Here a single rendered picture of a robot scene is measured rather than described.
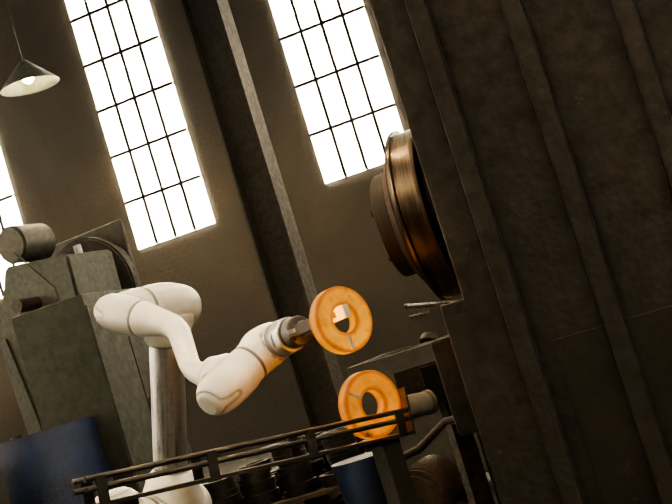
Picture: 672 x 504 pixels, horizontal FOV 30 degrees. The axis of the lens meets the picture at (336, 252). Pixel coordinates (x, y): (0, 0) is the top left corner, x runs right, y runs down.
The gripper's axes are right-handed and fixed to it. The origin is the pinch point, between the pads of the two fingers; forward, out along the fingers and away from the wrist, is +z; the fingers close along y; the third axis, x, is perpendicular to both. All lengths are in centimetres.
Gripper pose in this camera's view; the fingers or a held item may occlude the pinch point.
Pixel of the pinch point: (338, 313)
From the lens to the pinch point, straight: 288.2
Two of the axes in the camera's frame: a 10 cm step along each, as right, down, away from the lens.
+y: -7.8, 1.9, -6.0
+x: -3.2, -9.4, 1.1
